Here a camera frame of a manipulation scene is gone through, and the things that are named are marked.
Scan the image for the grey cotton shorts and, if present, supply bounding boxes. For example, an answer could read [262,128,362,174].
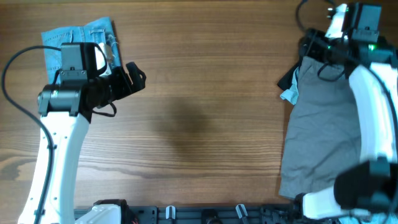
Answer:
[279,57,361,198]

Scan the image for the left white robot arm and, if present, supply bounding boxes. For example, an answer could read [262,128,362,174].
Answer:
[18,42,146,223]

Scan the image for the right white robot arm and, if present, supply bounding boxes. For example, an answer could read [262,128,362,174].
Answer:
[294,2,397,220]

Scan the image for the black shorts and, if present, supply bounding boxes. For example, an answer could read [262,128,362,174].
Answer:
[277,29,398,91]

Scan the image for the folded blue denim shorts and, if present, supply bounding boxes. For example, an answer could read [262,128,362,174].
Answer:
[41,17,122,83]

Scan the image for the left black cable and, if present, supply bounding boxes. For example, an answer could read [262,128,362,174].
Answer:
[1,45,63,224]

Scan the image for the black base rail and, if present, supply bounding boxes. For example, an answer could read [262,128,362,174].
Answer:
[130,204,304,224]

